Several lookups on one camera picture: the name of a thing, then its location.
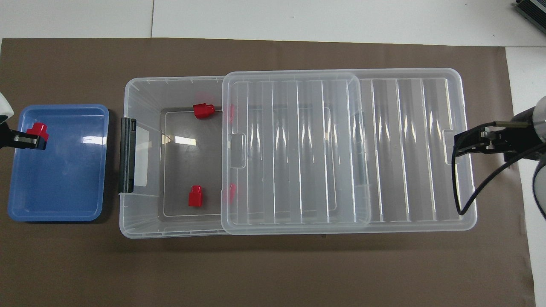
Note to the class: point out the brown paper table mat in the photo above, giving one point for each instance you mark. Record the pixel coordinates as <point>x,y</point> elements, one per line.
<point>273,273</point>

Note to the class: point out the black finned electronic device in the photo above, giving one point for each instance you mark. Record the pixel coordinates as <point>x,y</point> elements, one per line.
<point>533,10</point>

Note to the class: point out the clear ribbed plastic lid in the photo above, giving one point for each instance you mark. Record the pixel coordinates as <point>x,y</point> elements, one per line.
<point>405,149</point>

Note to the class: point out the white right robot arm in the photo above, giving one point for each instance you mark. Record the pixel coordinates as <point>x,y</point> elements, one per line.
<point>541,170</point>

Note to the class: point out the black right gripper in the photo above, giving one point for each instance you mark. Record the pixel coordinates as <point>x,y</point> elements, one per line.
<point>516,140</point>

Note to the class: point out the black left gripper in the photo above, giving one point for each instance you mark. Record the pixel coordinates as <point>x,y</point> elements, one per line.
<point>6,137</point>

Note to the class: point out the red block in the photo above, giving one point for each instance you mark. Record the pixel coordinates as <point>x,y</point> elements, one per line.
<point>201,111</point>
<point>230,113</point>
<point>39,128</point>
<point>231,192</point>
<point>195,197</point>

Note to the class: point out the clear plastic storage box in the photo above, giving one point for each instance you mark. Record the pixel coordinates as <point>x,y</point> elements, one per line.
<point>179,170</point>

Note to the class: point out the blue plastic tray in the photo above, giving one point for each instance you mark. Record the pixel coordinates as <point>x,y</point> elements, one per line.
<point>64,179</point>

